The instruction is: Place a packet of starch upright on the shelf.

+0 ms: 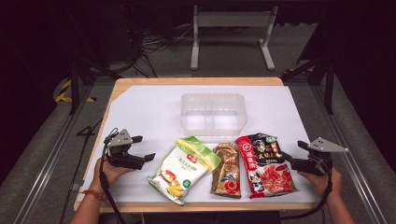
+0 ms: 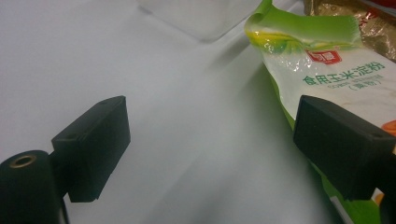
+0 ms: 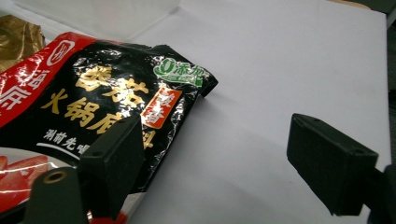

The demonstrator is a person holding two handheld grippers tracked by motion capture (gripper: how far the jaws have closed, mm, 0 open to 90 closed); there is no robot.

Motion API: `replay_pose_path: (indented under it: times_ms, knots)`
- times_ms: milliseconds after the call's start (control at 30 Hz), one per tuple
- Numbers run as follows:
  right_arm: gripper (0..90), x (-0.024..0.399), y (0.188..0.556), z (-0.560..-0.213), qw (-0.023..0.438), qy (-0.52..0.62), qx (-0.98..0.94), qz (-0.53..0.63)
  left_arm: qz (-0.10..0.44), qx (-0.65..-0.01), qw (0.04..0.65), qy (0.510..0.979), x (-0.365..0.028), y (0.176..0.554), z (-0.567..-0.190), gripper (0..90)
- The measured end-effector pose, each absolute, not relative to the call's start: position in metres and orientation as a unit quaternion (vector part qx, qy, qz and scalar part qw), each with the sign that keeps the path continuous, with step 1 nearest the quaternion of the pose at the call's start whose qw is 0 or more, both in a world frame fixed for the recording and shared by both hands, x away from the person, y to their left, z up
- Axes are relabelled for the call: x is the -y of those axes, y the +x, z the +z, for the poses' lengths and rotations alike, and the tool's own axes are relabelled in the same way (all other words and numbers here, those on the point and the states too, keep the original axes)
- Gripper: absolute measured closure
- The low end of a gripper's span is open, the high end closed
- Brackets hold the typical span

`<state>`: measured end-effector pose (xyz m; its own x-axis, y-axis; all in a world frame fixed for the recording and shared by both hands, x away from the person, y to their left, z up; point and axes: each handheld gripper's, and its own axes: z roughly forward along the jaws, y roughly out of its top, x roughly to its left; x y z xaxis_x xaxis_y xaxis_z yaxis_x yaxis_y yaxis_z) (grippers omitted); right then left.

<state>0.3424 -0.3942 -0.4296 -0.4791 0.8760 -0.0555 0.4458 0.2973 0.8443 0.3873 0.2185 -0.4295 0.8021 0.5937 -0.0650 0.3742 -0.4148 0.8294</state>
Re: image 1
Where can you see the person's left hand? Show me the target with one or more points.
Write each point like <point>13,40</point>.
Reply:
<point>110,174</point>

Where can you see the red and black food packet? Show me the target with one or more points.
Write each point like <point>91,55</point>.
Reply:
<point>267,174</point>

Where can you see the gold food packet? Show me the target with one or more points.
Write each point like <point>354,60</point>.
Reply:
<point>226,174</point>

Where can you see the white metal stand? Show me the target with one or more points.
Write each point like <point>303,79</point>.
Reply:
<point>233,19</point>

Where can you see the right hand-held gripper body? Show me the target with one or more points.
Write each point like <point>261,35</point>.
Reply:
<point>314,161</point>

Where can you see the clear plastic container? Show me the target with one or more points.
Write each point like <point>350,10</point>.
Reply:
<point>214,115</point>

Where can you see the person's right hand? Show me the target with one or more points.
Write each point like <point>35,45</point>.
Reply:
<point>323,183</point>

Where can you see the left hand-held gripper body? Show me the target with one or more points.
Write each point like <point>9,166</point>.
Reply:
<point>120,155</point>

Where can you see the black metal stand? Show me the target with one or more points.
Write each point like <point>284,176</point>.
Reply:
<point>328,84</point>
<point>74,84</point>

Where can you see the yellow and black floor tape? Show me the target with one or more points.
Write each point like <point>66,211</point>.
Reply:
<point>63,90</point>

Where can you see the green and white food packet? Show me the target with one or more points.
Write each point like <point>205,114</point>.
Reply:
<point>183,168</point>

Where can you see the aluminium floor rail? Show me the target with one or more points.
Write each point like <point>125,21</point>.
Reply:
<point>46,168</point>
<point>358,174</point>

